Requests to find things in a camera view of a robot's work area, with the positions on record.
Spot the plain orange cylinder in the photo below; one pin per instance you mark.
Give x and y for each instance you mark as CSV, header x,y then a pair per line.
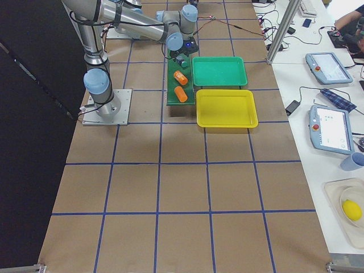
x,y
180,94

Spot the green conveyor belt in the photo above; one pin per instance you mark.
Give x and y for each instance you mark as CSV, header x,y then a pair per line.
x,y
172,66

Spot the green plastic tray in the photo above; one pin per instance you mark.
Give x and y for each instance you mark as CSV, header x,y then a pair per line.
x,y
219,71

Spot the clear plastic container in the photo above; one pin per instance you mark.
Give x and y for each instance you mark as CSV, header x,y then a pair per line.
x,y
337,192

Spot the aluminium frame post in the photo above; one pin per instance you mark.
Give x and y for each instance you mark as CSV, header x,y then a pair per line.
x,y
288,16

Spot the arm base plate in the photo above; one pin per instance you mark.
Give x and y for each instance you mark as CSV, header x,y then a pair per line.
x,y
116,112

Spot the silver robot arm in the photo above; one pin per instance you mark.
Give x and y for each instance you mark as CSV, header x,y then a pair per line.
x,y
92,20

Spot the grey teach pendant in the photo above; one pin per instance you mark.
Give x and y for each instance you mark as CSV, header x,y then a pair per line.
x,y
330,129
327,68

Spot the blue plaid cloth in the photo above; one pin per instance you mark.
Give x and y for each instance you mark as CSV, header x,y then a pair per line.
x,y
338,101

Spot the blue cup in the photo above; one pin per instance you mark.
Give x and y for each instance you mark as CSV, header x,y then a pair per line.
x,y
353,162

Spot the yellow plastic tray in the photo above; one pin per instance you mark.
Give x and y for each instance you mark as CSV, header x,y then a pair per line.
x,y
226,108

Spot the yellow lemon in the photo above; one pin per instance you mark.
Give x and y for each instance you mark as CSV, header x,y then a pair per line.
x,y
352,210

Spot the black power adapter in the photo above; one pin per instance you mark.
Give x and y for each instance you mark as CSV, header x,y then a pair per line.
x,y
292,107

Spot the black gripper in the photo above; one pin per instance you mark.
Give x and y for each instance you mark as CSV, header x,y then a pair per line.
x,y
181,60

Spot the orange cylinder with 4680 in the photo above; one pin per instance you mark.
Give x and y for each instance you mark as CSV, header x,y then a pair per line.
x,y
180,77

